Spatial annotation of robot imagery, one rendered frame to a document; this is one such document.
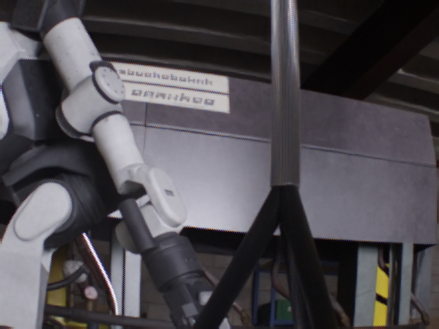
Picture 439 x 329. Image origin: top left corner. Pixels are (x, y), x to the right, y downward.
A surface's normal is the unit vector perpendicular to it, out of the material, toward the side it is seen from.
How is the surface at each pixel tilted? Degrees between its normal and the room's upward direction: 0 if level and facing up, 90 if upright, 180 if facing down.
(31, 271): 115
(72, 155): 90
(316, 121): 78
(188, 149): 90
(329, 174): 90
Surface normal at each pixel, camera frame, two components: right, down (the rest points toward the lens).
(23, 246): 0.11, -0.30
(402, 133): 0.28, -0.47
